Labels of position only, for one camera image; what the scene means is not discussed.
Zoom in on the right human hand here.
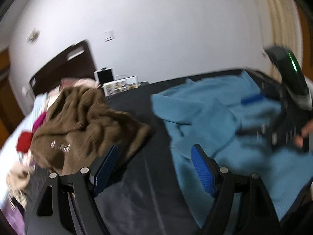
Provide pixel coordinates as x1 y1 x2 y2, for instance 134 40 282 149
294 120 313 148

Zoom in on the dark wooden headboard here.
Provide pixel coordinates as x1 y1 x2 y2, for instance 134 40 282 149
29 40 96 96

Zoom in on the wall socket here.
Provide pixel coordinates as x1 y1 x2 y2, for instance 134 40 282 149
27 29 40 45

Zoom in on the brown fleece garment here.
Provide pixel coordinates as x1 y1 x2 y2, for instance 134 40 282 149
30 87 150 176

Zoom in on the white tablet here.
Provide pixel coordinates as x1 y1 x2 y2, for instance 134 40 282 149
94 67 115 85

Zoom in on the blue fleece sweater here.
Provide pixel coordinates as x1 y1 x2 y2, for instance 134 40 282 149
151 72 312 225

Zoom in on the photo collage frame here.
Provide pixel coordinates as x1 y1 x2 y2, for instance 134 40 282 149
102 76 139 97

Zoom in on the white wall switch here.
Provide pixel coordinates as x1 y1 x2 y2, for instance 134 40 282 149
103 30 115 42

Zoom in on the pink striped pillow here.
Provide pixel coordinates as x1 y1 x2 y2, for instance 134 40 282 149
59 78 99 89

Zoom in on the wooden wardrobe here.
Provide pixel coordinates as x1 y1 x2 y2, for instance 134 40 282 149
0 49 24 147

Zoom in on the red cloth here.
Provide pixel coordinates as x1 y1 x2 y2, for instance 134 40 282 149
16 131 33 153

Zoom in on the cream curtain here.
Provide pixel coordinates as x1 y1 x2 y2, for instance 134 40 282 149
261 0 303 63

